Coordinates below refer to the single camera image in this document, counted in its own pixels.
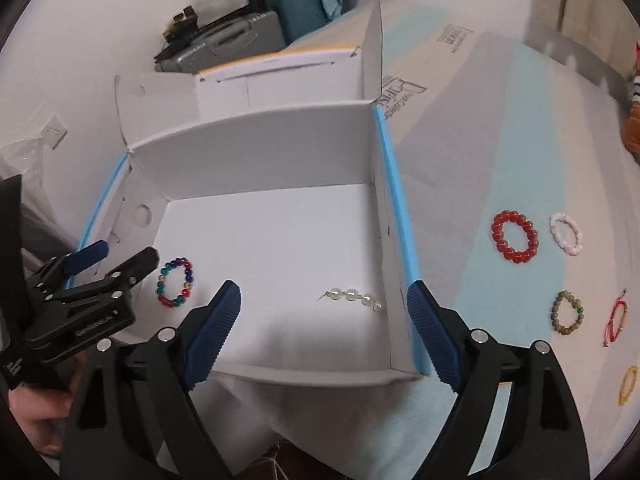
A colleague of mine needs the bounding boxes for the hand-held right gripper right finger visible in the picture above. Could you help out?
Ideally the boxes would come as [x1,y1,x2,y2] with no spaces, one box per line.
[406,281,591,480]

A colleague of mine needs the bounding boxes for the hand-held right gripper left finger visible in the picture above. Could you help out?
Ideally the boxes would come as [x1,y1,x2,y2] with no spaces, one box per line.
[60,280,242,480]

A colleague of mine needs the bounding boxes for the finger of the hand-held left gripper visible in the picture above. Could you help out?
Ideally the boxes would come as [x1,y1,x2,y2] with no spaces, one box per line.
[47,247,160,311]
[30,241,109,301]

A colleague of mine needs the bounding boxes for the multicolour bead bracelet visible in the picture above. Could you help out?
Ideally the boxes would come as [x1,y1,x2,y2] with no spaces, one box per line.
[156,257,195,308]

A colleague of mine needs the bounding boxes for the clear bead bracelet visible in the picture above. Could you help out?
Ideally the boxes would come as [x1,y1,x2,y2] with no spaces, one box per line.
[318,287,383,312]

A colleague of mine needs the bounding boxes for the white and blue cardboard box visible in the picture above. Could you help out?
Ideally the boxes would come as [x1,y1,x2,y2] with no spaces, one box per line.
[75,0,433,388]

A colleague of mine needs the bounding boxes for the red bead bracelet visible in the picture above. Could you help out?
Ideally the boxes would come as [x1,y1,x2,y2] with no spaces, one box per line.
[491,210,540,264]

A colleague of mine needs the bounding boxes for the green and brown bead bracelet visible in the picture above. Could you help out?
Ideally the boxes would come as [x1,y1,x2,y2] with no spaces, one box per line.
[551,290,586,335]

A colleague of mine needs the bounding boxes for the pink bead bracelet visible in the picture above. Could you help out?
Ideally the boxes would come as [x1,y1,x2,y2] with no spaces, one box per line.
[549,212,585,257]

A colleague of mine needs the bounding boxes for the red cord bracelet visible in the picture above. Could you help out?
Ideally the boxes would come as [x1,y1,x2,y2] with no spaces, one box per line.
[602,289,630,347]

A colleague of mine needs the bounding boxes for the yellow bead bracelet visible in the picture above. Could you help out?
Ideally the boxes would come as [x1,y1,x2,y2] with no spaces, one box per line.
[619,366,640,407]

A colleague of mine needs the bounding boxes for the person's left hand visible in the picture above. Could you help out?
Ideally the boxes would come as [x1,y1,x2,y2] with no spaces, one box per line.
[7,355,88,456]

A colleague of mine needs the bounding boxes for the clear plastic bag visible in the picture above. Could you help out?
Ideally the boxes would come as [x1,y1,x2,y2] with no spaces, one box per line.
[0,137,51,183]

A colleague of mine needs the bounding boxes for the pale blue printed bed sheet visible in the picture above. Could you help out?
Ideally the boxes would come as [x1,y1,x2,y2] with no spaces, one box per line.
[195,5,640,480]

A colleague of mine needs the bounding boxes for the grey suitcase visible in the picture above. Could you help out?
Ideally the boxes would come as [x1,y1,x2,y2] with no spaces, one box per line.
[155,10,287,73]

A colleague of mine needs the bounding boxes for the striped folded blankets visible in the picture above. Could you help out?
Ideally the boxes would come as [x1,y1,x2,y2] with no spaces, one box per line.
[622,42,640,151]

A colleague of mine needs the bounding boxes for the teal suitcase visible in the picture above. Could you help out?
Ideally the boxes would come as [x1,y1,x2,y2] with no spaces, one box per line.
[262,0,346,46]

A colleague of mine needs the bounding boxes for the white wall socket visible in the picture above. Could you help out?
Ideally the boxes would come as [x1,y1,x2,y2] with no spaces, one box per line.
[42,114,68,150]

